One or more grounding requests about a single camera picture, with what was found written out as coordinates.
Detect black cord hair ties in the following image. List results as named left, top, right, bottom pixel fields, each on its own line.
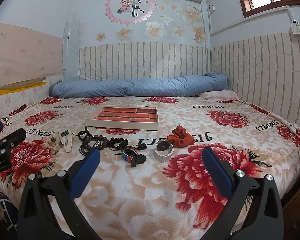
left=77, top=126, right=101, bottom=156

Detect pink pillow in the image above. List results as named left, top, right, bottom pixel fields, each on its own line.
left=198, top=89, right=239, bottom=102

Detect cream jewelry tray red lining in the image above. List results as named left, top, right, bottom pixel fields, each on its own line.
left=85, top=106, right=159, bottom=131

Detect floral bed blanket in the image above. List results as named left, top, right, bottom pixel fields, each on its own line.
left=0, top=96, right=300, bottom=239

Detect rainbow strap black claw clip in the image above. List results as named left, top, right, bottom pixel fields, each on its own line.
left=116, top=148, right=147, bottom=168

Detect heart wall sticker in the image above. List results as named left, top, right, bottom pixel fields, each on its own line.
left=104, top=0, right=156, bottom=26

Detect rolled blue quilt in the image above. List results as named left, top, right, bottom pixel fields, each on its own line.
left=49, top=73, right=228, bottom=98

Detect white hair clip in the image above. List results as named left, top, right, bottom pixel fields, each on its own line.
left=59, top=129, right=72, bottom=153

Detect rust orange scrunchie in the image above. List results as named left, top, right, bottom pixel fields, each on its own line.
left=166, top=125, right=194, bottom=148

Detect yellow board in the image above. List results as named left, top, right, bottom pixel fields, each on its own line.
left=0, top=81, right=47, bottom=96

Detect black beaded scrunchie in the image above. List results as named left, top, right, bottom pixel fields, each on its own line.
left=108, top=138, right=129, bottom=151

